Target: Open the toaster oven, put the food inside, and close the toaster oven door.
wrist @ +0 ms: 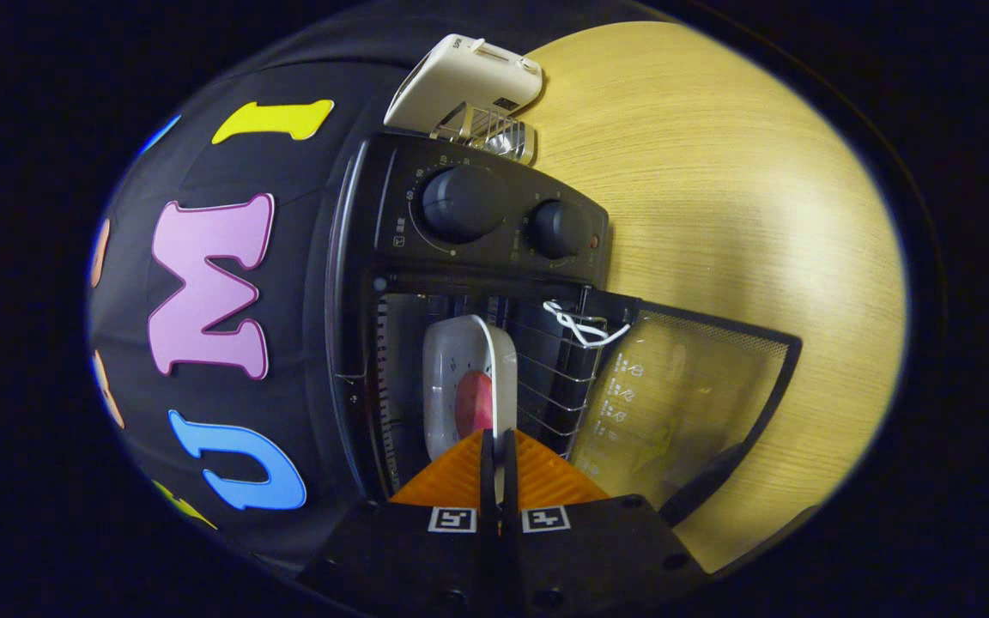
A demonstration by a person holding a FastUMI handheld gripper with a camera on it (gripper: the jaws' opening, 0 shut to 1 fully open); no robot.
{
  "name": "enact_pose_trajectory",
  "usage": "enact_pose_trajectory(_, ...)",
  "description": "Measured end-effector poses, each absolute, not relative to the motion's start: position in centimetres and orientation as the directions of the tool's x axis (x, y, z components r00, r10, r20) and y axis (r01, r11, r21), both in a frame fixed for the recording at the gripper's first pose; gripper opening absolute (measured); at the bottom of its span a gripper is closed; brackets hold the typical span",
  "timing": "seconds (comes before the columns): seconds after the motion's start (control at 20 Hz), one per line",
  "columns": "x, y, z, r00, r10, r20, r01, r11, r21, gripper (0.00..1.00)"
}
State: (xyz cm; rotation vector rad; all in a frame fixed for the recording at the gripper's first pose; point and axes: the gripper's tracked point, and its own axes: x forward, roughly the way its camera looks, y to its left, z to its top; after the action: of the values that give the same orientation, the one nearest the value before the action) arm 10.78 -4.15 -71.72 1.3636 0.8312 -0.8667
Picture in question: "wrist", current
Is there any oven wire rack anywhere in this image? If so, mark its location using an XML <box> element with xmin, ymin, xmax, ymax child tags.
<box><xmin>494</xmin><ymin>296</ymin><xmax>611</xmax><ymax>456</ymax></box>

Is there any white bread toaster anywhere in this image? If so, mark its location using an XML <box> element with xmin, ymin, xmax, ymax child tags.
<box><xmin>383</xmin><ymin>34</ymin><xmax>544</xmax><ymax>134</ymax></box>

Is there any red meat slice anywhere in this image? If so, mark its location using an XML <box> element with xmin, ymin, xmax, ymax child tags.
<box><xmin>456</xmin><ymin>371</ymin><xmax>495</xmax><ymax>435</ymax></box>

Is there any white string tie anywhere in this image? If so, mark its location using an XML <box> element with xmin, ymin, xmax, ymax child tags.
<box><xmin>543</xmin><ymin>300</ymin><xmax>633</xmax><ymax>348</ymax></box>

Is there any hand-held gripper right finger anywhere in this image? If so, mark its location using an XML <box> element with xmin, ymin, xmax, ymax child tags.
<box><xmin>501</xmin><ymin>429</ymin><xmax>710</xmax><ymax>618</ymax></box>

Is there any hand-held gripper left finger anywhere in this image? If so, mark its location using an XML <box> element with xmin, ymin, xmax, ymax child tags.
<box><xmin>295</xmin><ymin>429</ymin><xmax>502</xmax><ymax>618</ymax></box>

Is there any white rectangular plate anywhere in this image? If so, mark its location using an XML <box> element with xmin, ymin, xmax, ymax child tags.
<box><xmin>422</xmin><ymin>314</ymin><xmax>519</xmax><ymax>503</ymax></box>

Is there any clear ribbed glass holder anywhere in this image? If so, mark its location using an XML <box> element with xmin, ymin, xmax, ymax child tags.
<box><xmin>430</xmin><ymin>101</ymin><xmax>538</xmax><ymax>166</ymax></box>

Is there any black toaster oven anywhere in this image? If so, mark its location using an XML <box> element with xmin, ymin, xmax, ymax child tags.
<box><xmin>323</xmin><ymin>129</ymin><xmax>804</xmax><ymax>529</ymax></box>

